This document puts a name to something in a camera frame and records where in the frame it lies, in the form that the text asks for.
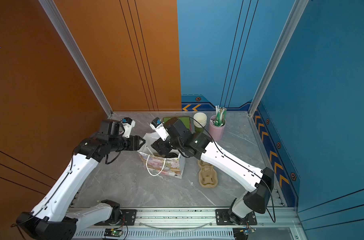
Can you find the green paper napkin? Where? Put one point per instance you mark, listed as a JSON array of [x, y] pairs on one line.
[[186, 122]]

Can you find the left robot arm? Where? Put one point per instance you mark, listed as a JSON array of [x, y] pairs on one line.
[[49, 219]]

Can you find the pink straw holder cup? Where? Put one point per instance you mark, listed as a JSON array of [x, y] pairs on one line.
[[216, 132]]

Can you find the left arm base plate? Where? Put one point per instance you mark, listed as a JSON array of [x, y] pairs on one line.
[[125, 217]]

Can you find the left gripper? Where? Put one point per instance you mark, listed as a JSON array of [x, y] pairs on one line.
[[135, 142]]

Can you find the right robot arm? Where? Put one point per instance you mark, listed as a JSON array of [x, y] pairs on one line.
[[258, 183]]

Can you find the cartoon animal paper gift bag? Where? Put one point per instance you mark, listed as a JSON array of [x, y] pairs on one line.
[[158, 165]]

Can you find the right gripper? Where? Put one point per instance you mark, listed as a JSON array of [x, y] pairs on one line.
[[160, 146]]

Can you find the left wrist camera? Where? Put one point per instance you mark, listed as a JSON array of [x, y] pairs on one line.
[[128, 125]]

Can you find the green circuit board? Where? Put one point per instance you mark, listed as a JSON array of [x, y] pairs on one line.
[[113, 233]]

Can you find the stack of paper cups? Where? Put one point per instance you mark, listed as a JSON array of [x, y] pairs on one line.
[[200, 120]]

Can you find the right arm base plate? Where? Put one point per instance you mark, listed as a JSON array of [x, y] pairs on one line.
[[224, 218]]

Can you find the black plastic cup lid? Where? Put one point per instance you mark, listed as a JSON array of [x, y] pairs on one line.
[[171, 155]]

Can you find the stack of pulp cup carriers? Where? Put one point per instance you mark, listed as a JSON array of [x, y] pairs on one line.
[[208, 178]]

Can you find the aluminium front rail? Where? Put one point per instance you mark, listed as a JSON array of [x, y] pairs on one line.
[[194, 217]]

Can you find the small right circuit board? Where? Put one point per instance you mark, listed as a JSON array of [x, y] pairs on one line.
[[242, 233]]

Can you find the bundle of wrapped straws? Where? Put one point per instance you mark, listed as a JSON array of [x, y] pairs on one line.
[[220, 118]]

